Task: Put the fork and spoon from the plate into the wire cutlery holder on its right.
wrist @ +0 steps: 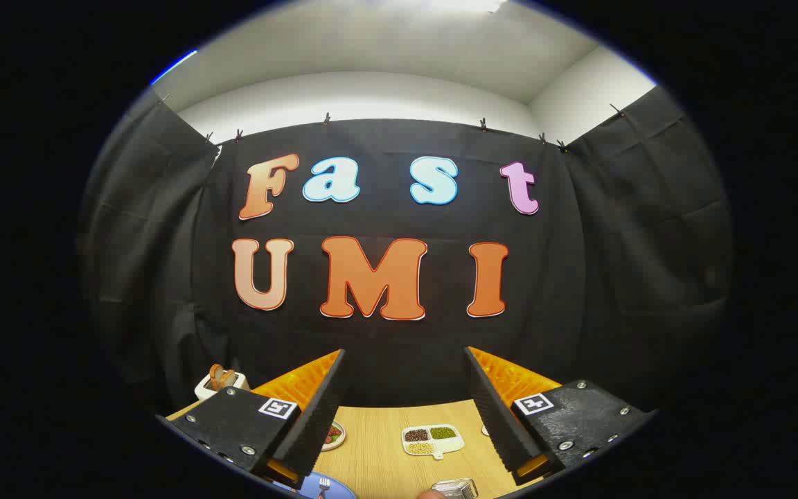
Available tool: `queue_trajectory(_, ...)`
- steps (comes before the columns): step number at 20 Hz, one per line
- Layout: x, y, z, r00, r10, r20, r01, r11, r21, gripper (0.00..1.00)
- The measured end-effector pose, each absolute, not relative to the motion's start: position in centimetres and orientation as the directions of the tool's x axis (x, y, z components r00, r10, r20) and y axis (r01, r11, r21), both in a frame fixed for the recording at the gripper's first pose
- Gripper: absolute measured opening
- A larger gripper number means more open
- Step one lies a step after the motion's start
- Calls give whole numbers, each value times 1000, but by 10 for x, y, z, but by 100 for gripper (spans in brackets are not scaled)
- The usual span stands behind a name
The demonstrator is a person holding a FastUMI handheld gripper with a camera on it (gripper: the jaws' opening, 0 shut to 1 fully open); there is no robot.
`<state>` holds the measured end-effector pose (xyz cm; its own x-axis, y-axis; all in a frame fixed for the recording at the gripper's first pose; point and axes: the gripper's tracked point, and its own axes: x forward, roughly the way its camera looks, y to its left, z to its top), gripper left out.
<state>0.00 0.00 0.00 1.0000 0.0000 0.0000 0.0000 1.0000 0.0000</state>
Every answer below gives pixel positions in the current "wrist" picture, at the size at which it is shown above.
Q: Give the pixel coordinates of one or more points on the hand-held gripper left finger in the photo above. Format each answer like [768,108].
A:
[319,416]

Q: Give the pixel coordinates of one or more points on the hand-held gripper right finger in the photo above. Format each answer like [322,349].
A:
[492,416]

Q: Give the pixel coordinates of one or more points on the brown meat steak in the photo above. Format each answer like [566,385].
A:
[333,434]

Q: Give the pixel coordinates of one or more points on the white oval food plate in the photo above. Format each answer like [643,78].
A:
[341,443]

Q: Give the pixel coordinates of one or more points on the pile of green beans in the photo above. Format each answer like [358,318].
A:
[443,432]

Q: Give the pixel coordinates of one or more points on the pile of white rice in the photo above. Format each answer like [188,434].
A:
[447,444]

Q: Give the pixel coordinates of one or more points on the white divided tray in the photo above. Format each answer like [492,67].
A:
[438,454]

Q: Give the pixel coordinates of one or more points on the blue round plate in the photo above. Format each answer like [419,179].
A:
[342,489]

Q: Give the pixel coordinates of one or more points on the pile of dark red beans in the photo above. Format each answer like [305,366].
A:
[416,435]

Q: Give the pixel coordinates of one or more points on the pile of yellow soybeans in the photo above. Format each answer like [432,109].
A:
[420,448]

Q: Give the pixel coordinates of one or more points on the brown toast slice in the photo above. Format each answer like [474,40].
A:
[219,378]

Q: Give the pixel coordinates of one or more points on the cream white toaster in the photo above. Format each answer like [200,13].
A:
[206,389]

